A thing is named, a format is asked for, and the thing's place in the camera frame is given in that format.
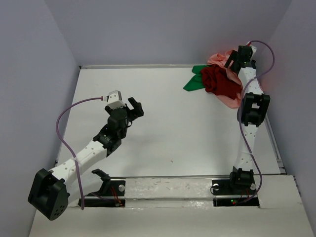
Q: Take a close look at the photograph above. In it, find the pink t shirt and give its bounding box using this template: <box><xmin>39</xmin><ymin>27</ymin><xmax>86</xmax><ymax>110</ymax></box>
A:
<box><xmin>207</xmin><ymin>49</ymin><xmax>243</xmax><ymax>109</ymax></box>

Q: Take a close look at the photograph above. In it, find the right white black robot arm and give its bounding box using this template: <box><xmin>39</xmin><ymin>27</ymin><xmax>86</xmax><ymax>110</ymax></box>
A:
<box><xmin>222</xmin><ymin>43</ymin><xmax>270</xmax><ymax>196</ymax></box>

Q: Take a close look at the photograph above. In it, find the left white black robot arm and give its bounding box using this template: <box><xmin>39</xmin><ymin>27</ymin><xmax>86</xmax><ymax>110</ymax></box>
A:
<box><xmin>28</xmin><ymin>96</ymin><xmax>144</xmax><ymax>221</ymax></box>

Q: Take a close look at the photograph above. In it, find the red t shirt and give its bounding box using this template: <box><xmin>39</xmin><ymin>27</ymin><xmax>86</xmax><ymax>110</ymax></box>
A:
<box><xmin>200</xmin><ymin>65</ymin><xmax>242</xmax><ymax>100</ymax></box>

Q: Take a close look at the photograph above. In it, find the green t shirt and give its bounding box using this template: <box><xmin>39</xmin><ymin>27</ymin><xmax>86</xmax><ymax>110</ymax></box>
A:
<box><xmin>183</xmin><ymin>65</ymin><xmax>207</xmax><ymax>92</ymax></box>

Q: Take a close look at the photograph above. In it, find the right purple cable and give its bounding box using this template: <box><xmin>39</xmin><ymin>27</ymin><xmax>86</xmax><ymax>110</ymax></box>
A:
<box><xmin>237</xmin><ymin>40</ymin><xmax>276</xmax><ymax>202</ymax></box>

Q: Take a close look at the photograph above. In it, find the purple cable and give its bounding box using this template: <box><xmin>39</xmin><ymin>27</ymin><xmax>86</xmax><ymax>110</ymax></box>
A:
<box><xmin>56</xmin><ymin>96</ymin><xmax>109</xmax><ymax>210</ymax></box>
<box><xmin>237</xmin><ymin>40</ymin><xmax>276</xmax><ymax>202</ymax></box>

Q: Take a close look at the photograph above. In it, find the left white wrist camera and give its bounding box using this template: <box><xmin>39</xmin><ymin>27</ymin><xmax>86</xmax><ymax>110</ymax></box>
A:
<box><xmin>104</xmin><ymin>90</ymin><xmax>125</xmax><ymax>110</ymax></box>

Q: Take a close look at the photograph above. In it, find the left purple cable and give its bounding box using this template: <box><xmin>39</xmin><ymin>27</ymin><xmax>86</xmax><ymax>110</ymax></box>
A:
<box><xmin>56</xmin><ymin>96</ymin><xmax>109</xmax><ymax>210</ymax></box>

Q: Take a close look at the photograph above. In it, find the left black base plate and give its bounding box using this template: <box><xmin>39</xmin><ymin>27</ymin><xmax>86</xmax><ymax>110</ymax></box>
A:
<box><xmin>81</xmin><ymin>169</ymin><xmax>126</xmax><ymax>208</ymax></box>

